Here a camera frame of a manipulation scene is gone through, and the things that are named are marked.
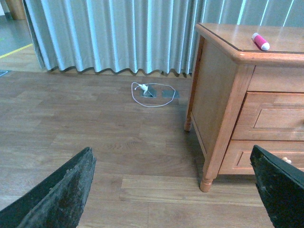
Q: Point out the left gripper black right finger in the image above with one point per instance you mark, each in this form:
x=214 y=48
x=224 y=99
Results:
x=281 y=188

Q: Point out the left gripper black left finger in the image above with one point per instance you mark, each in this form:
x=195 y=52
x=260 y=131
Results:
x=58 y=201

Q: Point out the wooden drawer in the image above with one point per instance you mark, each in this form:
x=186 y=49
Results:
x=267 y=116
x=237 y=156

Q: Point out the pink marker with white cap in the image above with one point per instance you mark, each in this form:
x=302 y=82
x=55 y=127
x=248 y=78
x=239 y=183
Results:
x=260 y=42

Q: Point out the wooden nightstand cabinet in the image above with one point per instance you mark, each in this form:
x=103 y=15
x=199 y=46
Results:
x=228 y=65

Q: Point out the open metal floor socket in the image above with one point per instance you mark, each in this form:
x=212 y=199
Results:
x=149 y=93

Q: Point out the closed metal floor plate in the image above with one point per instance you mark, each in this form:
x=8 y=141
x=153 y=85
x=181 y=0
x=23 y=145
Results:
x=170 y=94

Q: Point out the grey pleated curtain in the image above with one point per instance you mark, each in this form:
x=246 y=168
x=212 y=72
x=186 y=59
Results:
x=139 y=34

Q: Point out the wooden post base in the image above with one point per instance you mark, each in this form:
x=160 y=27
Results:
x=16 y=9

